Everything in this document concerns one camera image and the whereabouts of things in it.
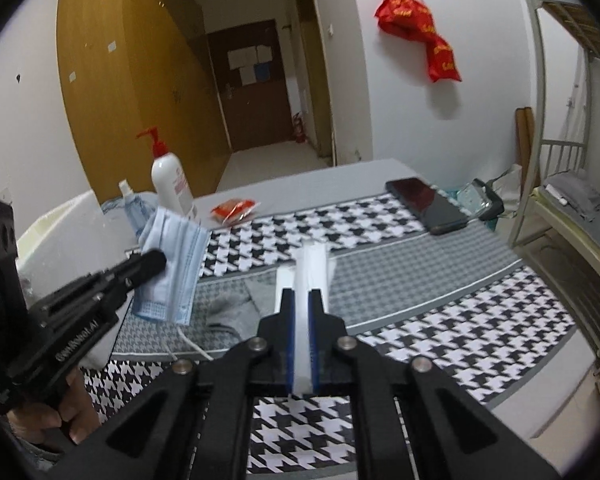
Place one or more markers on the wooden side door frame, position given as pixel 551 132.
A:
pixel 322 85

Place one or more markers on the clear spray bottle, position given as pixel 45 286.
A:
pixel 137 207

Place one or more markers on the grey folded cloth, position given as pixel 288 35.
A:
pixel 575 195

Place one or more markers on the white foam box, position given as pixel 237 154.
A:
pixel 60 230

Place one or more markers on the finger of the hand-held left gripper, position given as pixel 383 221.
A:
pixel 80 300
pixel 145 260

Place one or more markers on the red snack packet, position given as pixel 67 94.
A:
pixel 232 210

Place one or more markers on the white plastic bag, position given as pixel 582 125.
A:
pixel 505 180

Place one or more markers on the person's left forearm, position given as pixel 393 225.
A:
pixel 35 447

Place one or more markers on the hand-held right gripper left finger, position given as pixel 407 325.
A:
pixel 289 330

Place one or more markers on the houndstooth tablecloth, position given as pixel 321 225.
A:
pixel 430 310

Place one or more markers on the black smartphone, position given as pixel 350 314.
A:
pixel 425 205

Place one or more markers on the blue paper notice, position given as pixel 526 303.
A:
pixel 262 72

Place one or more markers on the blue face mask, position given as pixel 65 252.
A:
pixel 180 260

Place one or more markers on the wooden wardrobe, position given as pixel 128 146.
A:
pixel 130 85

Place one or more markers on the white pump lotion bottle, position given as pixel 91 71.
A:
pixel 170 185

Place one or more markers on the metal bunk bed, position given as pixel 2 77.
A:
pixel 535 85

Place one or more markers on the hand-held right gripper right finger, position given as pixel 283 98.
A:
pixel 314 335

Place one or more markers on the white face mask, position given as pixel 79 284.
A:
pixel 312 270

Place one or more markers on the person's left hand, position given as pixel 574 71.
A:
pixel 75 410

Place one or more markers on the black plastic stand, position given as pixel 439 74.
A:
pixel 492 205

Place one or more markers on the red fabric bag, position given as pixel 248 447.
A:
pixel 442 60
pixel 402 12

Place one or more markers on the clear plastic bag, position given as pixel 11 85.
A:
pixel 470 197

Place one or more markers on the grey sock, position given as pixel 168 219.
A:
pixel 230 310

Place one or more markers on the white paper notice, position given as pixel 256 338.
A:
pixel 263 54
pixel 242 58
pixel 247 75

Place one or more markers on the red fire extinguisher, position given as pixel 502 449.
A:
pixel 298 129

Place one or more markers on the dark brown door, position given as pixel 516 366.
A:
pixel 260 115

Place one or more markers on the leaning wooden boards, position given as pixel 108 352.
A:
pixel 525 150

